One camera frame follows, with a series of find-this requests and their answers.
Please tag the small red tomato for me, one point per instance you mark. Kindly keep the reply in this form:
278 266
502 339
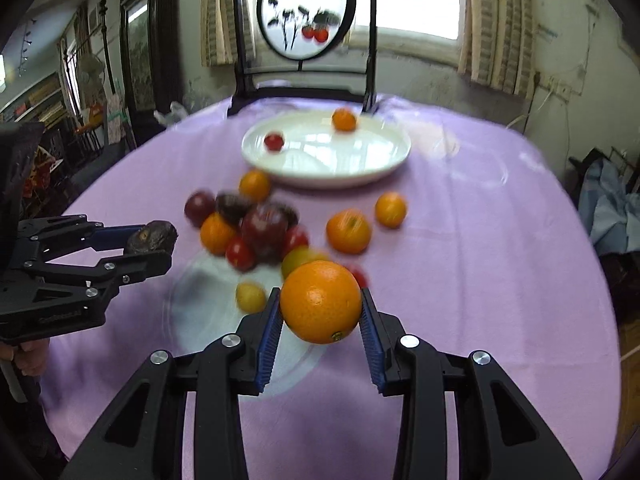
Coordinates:
274 142

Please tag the left striped curtain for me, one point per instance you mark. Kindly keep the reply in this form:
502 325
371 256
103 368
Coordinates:
217 33

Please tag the white oval plate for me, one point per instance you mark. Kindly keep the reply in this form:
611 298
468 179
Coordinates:
318 157

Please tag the purple tablecloth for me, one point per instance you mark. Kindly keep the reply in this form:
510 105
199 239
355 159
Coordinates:
492 256

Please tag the small orange right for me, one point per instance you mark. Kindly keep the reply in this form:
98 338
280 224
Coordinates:
390 210

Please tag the yellow orange fruit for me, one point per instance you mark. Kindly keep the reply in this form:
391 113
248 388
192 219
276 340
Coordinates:
298 257

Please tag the large orange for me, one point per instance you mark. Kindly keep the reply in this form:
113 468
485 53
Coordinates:
321 302

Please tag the dark red plum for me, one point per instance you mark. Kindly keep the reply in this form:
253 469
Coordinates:
199 207

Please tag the round painted screen stand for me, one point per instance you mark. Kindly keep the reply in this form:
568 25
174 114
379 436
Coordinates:
301 32

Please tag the blue clothes pile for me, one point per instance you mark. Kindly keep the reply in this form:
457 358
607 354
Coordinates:
609 214

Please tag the person's left hand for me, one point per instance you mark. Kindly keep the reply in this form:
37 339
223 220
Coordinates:
29 357

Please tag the striped curtain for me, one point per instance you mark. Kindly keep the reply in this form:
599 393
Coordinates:
497 45
217 33

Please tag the dark wooden cabinet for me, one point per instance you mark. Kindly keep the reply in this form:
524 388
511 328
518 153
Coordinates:
150 54

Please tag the small yellow fruit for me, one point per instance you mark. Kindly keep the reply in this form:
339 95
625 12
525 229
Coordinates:
250 297

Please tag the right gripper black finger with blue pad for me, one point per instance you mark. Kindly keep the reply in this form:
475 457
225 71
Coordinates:
499 432
140 433

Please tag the right striped curtain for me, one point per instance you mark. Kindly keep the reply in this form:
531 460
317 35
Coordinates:
497 45

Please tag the large dark red apple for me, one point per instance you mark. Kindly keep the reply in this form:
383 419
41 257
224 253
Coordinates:
264 228

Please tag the mandarin orange with stem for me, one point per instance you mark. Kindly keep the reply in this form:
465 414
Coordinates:
349 232

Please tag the small orange on plate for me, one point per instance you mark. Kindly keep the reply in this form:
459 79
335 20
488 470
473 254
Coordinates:
344 120

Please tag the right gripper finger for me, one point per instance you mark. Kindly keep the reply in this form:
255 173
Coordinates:
73 233
120 267

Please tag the small orange behind pile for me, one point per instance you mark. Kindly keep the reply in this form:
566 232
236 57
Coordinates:
255 185

